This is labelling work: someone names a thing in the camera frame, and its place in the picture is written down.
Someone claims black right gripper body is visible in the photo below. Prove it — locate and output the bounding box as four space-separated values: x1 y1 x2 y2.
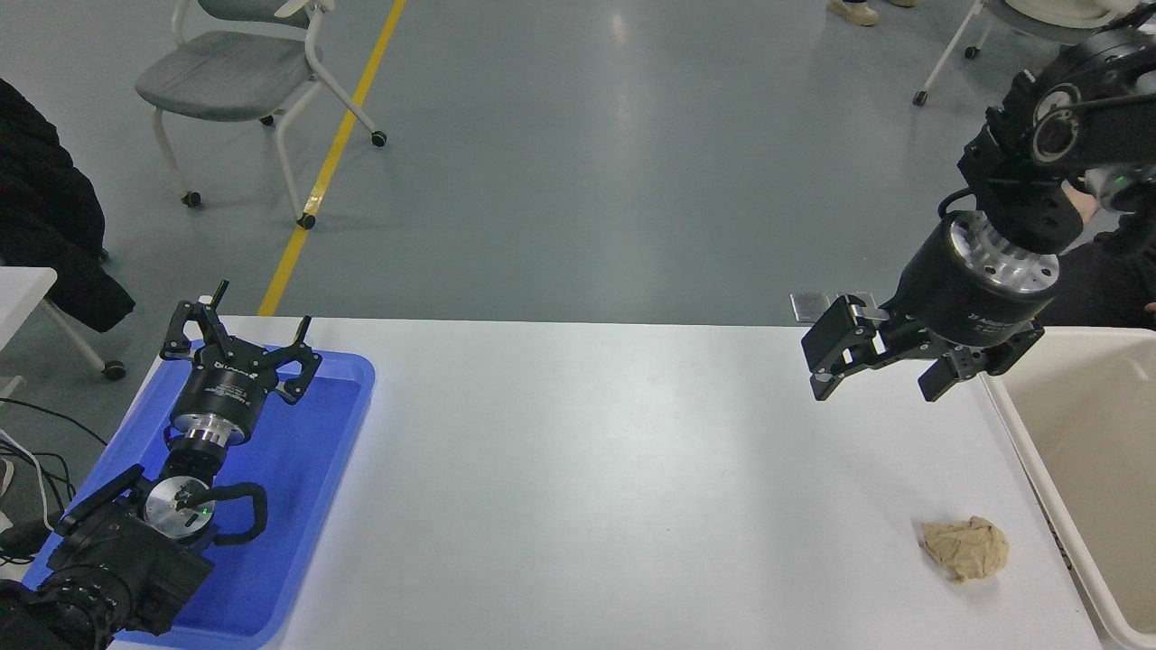
889 220 1060 350

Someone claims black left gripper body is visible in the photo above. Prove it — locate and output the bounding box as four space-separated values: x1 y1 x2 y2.
173 355 275 423

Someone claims tan paper ball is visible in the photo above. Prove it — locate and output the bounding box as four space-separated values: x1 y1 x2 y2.
920 515 1010 584

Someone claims blue plastic tray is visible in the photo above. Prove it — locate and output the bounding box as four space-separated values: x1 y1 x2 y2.
20 339 377 649

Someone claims person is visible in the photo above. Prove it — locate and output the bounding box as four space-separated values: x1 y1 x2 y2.
0 79 136 333
826 0 918 27
1037 212 1156 329

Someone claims large pale bin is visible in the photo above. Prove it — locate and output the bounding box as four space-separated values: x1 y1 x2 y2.
980 325 1156 650

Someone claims white table with casters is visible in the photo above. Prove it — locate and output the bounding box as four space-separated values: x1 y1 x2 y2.
0 266 127 403

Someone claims black cable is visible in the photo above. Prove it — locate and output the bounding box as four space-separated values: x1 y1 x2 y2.
0 397 109 506

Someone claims white cable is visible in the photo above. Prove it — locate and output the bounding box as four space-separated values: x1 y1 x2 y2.
0 429 57 535

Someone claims grey chair with white frame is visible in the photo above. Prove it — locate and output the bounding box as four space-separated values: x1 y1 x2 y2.
135 0 388 230
912 0 1156 107

